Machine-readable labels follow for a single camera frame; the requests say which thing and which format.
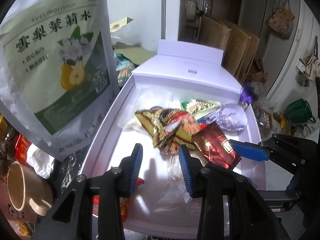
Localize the clear bag with white coil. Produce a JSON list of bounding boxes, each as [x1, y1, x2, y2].
[[154, 155, 201, 215]]

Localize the dark red candy packet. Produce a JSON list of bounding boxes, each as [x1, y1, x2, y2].
[[192, 122, 241, 170]]

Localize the bright red candy packet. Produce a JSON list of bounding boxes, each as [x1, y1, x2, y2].
[[93, 177, 145, 223]]

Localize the lavender drawstring pouch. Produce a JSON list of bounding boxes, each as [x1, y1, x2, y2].
[[202, 81, 258, 132]]

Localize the green gold snack packet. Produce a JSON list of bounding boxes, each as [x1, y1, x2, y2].
[[135, 107, 200, 154]]

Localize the light green snack packet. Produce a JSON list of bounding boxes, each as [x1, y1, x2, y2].
[[180, 99, 221, 115]]

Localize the egg carton box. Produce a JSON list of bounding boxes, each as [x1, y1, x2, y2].
[[252, 105, 272, 131]]

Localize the green shopping bag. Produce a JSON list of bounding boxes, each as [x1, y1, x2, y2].
[[284, 98, 316, 124]]

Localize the lavender open gift box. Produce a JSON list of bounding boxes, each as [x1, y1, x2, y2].
[[77, 38, 266, 238]]

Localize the brown cardboard sheets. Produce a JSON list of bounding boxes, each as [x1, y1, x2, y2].
[[198, 15, 259, 83]]

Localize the beige ceramic mug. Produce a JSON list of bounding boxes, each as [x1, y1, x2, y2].
[[7, 161, 53, 216]]

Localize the silver pear jasmine tea pouch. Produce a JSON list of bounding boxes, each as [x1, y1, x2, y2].
[[1, 0, 119, 160]]

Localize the pink panda paper cup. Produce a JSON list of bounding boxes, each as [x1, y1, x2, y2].
[[0, 183, 37, 223]]

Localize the hanging brown patterned bag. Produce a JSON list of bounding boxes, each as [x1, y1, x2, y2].
[[266, 0, 295, 40]]

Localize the white rice cooker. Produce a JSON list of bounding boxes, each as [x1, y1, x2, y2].
[[185, 0, 197, 22]]

